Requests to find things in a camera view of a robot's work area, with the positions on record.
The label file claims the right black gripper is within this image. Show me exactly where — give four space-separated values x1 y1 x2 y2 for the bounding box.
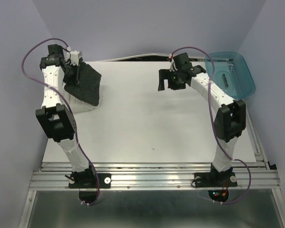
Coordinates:
157 68 185 91

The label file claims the black skirt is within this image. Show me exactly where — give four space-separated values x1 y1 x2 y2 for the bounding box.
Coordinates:
64 62 101 106

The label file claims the white pleated skirt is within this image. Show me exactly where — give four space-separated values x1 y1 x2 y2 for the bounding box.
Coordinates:
61 83 98 114

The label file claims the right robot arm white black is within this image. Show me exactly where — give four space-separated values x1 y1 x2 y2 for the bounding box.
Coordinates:
158 53 246 185

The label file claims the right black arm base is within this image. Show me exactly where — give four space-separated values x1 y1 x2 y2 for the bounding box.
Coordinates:
191 164 238 203

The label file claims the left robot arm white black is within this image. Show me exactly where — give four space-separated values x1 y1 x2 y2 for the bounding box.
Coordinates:
36 44 96 187

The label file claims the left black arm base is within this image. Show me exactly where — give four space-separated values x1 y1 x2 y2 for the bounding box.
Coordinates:
65 165 112 206

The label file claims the teal plastic basket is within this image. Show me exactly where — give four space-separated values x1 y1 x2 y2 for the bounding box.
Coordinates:
205 52 256 100

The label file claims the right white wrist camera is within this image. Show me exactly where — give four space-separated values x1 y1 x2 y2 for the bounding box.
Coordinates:
168 54 178 72

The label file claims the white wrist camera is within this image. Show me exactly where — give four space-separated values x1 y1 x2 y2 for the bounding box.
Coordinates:
168 54 178 72
66 51 83 66

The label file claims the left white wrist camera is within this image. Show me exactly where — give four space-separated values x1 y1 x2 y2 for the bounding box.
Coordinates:
66 51 83 66

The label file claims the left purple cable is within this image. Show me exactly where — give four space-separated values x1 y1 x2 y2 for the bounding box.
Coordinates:
21 38 100 207

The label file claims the aluminium rail frame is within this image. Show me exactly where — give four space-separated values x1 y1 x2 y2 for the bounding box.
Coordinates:
19 53 285 228

